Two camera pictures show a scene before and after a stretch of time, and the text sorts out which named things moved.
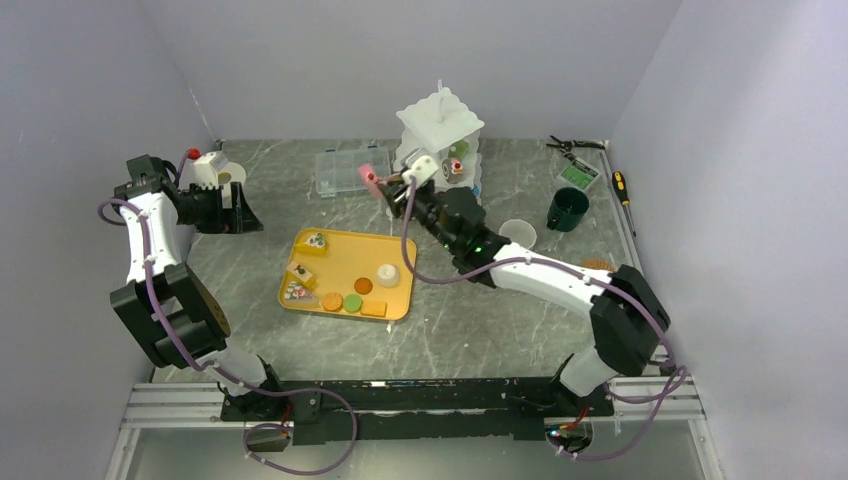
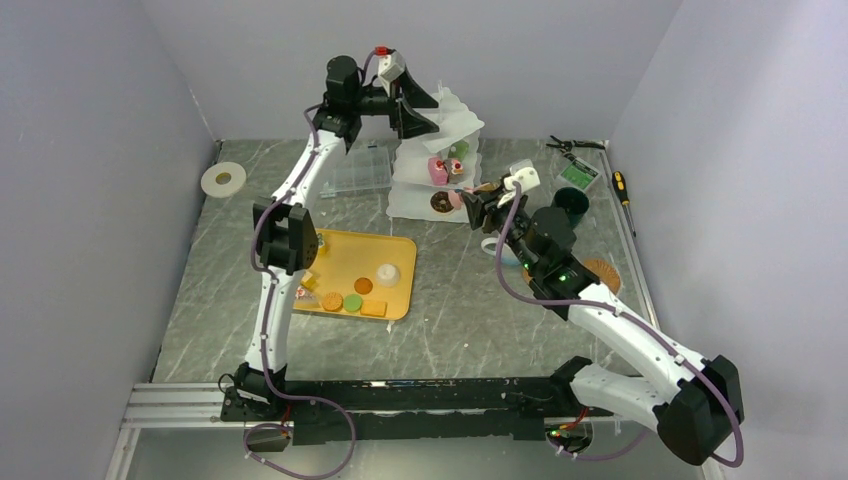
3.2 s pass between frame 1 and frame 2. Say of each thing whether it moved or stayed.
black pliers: stayed
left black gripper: moved
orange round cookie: stayed
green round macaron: stayed
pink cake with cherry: moved
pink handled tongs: moved
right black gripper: moved
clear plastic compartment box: stayed
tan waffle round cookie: stayed
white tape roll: stayed
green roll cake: stayed
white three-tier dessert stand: stayed
